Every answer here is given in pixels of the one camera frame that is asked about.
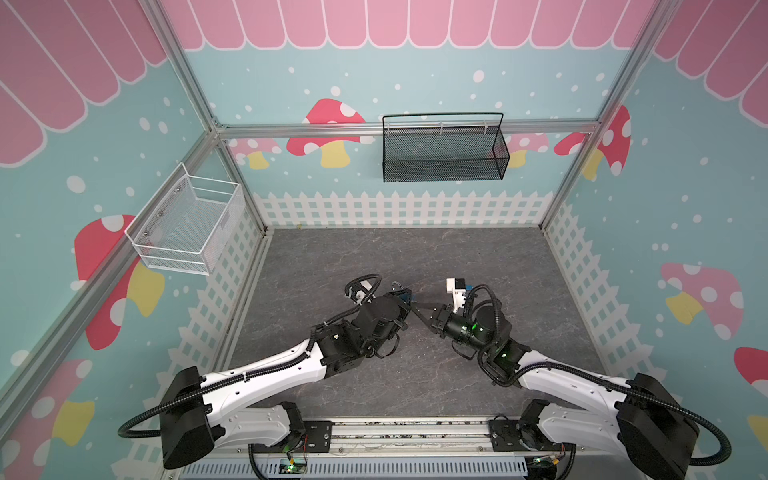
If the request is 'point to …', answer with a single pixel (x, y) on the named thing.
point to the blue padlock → (405, 296)
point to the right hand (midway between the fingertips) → (409, 307)
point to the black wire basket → (443, 147)
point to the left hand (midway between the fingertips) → (414, 301)
